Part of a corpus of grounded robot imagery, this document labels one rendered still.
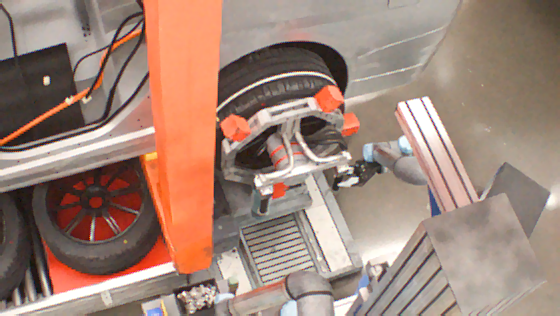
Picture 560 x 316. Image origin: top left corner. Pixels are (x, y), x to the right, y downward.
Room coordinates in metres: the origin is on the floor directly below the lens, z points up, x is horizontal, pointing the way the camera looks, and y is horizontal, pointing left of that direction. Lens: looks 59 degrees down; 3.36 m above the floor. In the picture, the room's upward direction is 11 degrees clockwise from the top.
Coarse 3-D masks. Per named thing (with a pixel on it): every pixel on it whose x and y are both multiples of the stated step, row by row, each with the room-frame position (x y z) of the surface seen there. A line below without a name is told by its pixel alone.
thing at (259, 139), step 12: (264, 108) 1.57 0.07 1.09; (312, 120) 1.72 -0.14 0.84; (324, 120) 1.74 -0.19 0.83; (264, 132) 1.64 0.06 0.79; (300, 132) 1.71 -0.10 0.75; (312, 132) 1.74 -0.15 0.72; (252, 144) 1.67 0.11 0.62; (264, 144) 1.61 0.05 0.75; (240, 156) 1.57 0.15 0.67; (252, 156) 1.58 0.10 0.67; (264, 156) 1.63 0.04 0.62
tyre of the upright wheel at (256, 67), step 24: (288, 48) 1.85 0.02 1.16; (240, 72) 1.68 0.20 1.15; (264, 72) 1.68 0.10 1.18; (288, 72) 1.71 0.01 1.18; (240, 96) 1.58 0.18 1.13; (264, 96) 1.57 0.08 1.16; (288, 96) 1.62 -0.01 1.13; (312, 96) 1.67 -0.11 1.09; (216, 120) 1.51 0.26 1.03; (216, 144) 1.47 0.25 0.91; (216, 168) 1.47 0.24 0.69
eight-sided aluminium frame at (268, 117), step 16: (272, 112) 1.54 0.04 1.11; (288, 112) 1.55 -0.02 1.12; (304, 112) 1.57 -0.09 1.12; (320, 112) 1.61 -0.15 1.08; (336, 112) 1.69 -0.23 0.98; (256, 128) 1.47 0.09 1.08; (336, 128) 1.66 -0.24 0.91; (224, 144) 1.44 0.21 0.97; (240, 144) 1.43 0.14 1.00; (336, 144) 1.67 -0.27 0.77; (224, 160) 1.41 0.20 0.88; (224, 176) 1.40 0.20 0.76; (240, 176) 1.44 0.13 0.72
